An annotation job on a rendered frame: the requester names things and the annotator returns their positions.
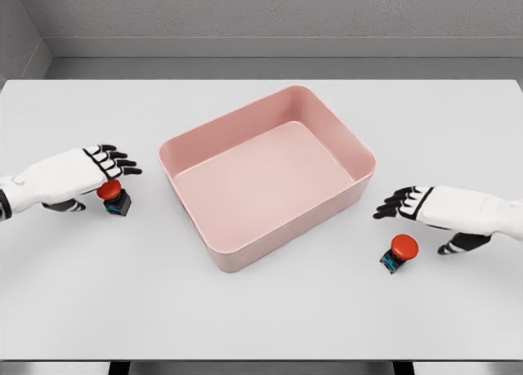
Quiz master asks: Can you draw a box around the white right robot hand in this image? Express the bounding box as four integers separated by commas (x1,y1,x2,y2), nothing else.
372,185,501,257

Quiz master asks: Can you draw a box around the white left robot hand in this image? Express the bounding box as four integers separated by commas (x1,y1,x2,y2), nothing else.
25,144,144,213

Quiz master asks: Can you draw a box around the pink rectangular plastic basket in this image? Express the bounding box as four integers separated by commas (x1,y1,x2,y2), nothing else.
157,84,378,275

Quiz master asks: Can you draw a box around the red button industrial switch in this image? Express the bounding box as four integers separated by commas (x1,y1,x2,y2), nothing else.
379,234,421,275
96,179,133,219

